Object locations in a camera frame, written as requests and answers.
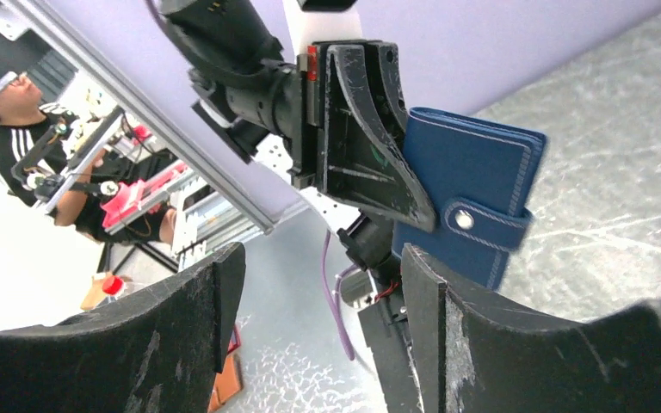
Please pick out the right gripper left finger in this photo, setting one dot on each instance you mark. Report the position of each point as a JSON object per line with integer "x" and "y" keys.
{"x": 156, "y": 350}

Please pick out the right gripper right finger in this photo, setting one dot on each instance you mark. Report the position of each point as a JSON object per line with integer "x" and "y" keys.
{"x": 478, "y": 351}

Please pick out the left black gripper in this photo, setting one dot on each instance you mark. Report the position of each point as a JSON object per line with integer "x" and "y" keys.
{"x": 348, "y": 131}

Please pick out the blue leather card holder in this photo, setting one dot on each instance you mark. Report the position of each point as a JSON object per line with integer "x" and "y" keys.
{"x": 478, "y": 175}

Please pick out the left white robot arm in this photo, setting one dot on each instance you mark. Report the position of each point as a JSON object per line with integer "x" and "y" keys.
{"x": 236, "y": 68}

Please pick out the red teleoperation device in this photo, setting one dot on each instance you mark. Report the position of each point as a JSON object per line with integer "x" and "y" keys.
{"x": 130, "y": 202}

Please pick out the aluminium frame rail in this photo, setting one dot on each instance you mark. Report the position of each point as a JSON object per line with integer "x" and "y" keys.
{"x": 119, "y": 45}

